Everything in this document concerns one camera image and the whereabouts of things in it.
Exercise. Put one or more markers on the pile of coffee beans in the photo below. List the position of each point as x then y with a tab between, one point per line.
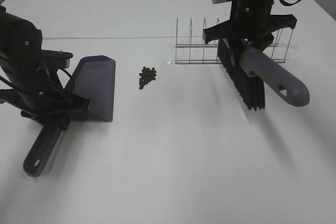
146	75

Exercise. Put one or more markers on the grey plastic dustpan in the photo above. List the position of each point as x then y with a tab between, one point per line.
94	78

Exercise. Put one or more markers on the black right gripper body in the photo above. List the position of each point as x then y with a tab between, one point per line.
250	20

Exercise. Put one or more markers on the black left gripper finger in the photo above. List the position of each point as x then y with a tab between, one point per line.
76	103
60	120

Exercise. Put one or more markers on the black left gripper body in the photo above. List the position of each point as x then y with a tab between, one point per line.
39	95

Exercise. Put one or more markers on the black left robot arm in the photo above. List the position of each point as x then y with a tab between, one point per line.
21	50

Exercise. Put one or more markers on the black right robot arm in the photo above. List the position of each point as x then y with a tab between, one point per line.
249	19

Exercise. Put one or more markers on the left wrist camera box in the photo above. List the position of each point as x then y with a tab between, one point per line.
57	59

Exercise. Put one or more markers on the metal wire rack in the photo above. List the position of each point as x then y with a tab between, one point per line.
192	50

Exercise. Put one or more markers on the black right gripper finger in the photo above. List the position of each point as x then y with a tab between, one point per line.
277	22
221	31

